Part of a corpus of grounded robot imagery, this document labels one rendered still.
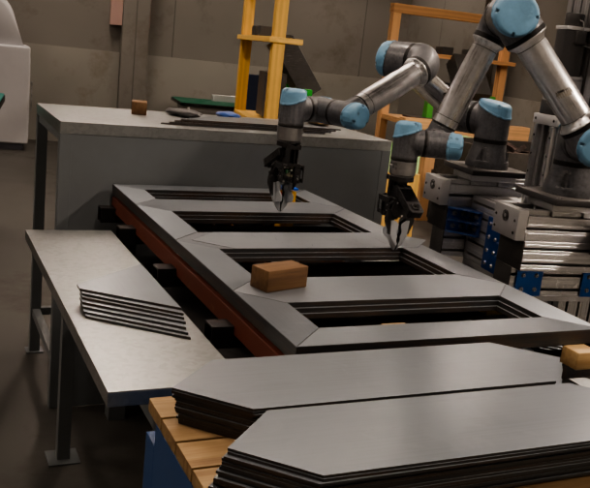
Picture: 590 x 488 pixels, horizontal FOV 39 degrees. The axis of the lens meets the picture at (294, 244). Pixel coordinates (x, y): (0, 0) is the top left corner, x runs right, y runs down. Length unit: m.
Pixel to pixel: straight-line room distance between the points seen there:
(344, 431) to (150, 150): 1.93
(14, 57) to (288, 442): 8.23
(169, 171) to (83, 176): 0.30
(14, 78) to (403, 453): 8.29
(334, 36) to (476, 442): 9.64
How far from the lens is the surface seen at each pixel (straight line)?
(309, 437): 1.18
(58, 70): 10.14
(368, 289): 1.92
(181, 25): 10.25
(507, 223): 2.49
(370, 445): 1.18
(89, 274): 2.20
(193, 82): 10.28
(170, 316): 1.84
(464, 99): 2.45
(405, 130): 2.30
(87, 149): 2.94
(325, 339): 1.56
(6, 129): 9.26
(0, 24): 9.23
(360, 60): 10.84
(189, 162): 3.03
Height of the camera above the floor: 1.37
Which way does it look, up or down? 13 degrees down
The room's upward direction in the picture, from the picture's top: 6 degrees clockwise
